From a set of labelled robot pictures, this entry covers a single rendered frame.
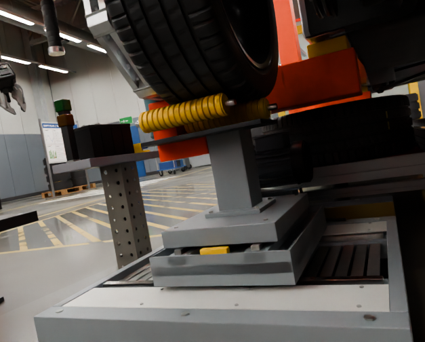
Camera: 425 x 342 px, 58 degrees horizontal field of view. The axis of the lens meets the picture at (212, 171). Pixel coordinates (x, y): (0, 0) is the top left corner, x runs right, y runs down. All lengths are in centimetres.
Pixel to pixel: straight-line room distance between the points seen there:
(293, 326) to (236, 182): 44
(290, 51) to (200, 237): 276
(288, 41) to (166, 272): 284
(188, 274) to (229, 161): 31
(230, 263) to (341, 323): 29
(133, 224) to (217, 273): 65
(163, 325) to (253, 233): 27
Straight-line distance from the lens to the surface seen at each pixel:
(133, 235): 149
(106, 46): 101
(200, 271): 93
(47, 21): 122
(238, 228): 89
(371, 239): 123
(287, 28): 358
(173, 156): 110
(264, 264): 86
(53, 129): 1044
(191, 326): 81
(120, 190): 148
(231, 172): 103
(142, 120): 104
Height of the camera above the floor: 39
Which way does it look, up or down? 2 degrees down
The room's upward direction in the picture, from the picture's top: 10 degrees counter-clockwise
